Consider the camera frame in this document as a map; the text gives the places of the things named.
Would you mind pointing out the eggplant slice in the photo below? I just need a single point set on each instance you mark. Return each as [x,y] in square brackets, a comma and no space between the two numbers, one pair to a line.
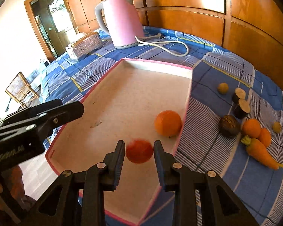
[242,109]
[238,94]

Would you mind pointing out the dark brown passion fruit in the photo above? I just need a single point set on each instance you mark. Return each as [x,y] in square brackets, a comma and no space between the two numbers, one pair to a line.
[228,126]

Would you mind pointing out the pink electric kettle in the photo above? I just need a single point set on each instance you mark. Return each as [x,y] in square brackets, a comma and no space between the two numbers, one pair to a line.
[120,20]

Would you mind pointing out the carved wooden tissue box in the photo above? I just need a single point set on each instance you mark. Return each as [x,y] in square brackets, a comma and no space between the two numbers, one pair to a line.
[85,45]

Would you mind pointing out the red tomato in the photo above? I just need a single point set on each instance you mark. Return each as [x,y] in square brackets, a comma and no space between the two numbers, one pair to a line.
[139,151]

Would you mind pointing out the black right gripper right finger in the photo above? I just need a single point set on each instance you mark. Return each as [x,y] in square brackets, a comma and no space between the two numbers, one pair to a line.
[219,204]

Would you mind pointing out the blue plaid tablecloth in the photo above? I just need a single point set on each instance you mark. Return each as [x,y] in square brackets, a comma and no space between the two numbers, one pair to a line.
[201,146]

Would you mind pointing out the orange carrot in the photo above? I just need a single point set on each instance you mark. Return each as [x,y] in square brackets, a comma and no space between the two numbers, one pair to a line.
[257,150]

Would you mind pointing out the wooden door frame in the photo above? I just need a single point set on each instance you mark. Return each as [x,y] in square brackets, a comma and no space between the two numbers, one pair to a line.
[53,25]

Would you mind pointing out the person left hand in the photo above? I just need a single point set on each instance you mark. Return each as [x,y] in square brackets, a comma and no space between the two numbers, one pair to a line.
[12,192]

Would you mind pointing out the pink shallow tray box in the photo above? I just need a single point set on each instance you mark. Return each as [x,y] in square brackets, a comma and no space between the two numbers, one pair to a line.
[123,105]

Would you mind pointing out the orange tangerine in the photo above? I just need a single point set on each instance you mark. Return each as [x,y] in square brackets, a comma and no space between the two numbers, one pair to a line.
[265,137]
[251,128]

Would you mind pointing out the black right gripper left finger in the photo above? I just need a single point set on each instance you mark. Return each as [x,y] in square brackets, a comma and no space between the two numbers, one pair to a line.
[78,198]

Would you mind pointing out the large orange fruit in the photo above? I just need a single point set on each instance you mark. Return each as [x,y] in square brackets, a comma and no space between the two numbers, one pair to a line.
[168,123]

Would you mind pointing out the wooden wall cabinet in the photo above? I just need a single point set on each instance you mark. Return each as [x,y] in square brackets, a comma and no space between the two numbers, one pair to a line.
[252,29]

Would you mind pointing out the small yellow lime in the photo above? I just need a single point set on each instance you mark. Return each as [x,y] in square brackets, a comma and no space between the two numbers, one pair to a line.
[223,88]
[276,127]

